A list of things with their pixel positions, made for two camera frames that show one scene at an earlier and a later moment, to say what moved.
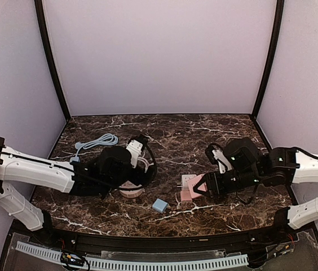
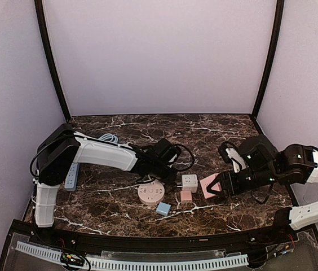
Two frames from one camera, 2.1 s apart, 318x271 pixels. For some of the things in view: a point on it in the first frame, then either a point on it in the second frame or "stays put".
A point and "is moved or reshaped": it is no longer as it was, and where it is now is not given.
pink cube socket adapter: (191, 183) is moved or reshaped
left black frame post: (51, 58) stays put
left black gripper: (137, 173) → (153, 174)
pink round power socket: (131, 194) → (151, 193)
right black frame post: (270, 58) stays put
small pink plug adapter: (185, 196) stays put
